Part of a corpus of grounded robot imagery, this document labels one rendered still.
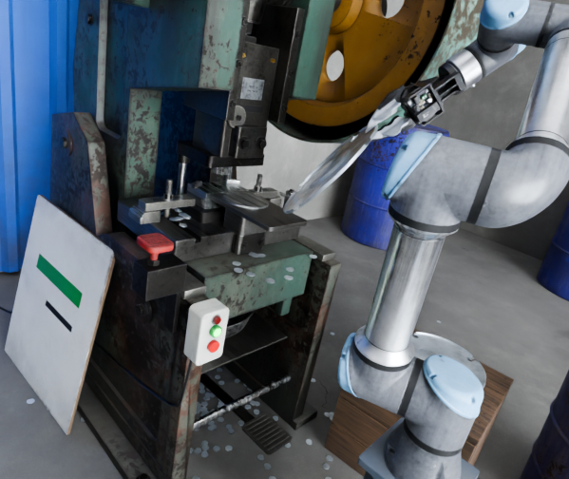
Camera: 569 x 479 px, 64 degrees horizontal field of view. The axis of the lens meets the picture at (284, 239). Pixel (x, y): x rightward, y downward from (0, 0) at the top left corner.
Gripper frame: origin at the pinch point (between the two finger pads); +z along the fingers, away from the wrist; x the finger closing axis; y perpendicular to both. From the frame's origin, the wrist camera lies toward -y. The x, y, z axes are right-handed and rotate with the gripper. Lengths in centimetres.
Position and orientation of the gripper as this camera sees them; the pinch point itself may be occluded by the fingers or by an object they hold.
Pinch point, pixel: (370, 131)
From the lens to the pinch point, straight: 106.4
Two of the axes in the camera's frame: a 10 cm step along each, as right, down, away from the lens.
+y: 1.1, 3.9, -9.1
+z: -8.2, 5.6, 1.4
